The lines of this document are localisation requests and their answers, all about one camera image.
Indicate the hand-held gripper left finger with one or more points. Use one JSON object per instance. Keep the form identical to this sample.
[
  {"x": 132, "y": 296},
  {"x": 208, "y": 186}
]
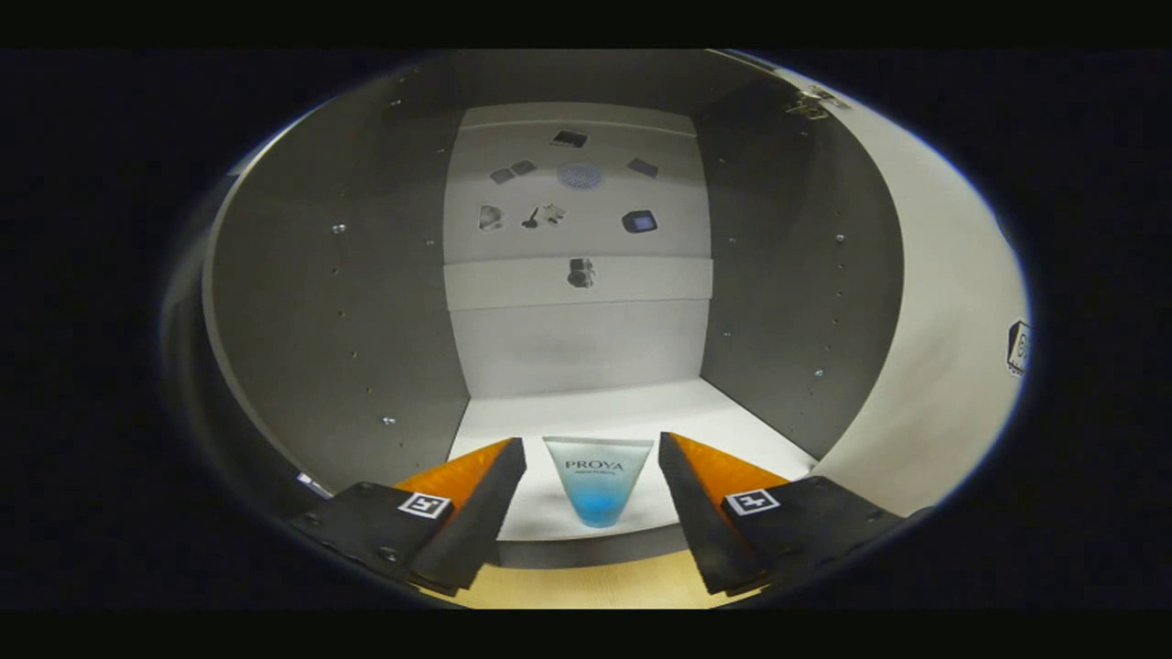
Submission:
[{"x": 472, "y": 522}]

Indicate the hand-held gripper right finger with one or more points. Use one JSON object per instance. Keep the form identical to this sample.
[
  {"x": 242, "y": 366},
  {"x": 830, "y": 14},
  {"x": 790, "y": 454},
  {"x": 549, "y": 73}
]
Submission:
[{"x": 700, "y": 517}]

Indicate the clear blue cosmetic tube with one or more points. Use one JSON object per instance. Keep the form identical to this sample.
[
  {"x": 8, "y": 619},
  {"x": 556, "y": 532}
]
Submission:
[{"x": 598, "y": 485}]

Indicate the dark blue book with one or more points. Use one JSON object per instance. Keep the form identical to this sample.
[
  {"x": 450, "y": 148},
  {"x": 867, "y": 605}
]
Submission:
[{"x": 313, "y": 485}]

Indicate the grey cabinet body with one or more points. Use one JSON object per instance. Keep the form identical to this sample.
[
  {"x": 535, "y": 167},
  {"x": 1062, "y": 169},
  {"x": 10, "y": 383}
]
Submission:
[{"x": 366, "y": 302}]

